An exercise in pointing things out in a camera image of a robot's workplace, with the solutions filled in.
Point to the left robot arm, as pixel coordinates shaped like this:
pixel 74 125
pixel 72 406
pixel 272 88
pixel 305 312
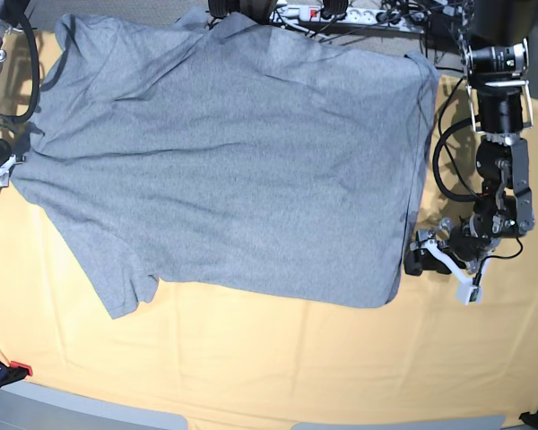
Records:
pixel 494 51

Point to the red and black clamp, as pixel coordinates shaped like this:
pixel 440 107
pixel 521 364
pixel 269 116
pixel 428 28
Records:
pixel 13 373

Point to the grey t-shirt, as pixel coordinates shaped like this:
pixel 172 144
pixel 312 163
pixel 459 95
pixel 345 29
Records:
pixel 242 155

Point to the yellow table cloth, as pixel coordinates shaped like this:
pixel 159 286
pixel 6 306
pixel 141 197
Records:
pixel 224 355

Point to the white power strip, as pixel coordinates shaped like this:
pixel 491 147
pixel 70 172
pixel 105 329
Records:
pixel 310 17

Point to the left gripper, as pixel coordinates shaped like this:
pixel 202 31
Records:
pixel 471 240

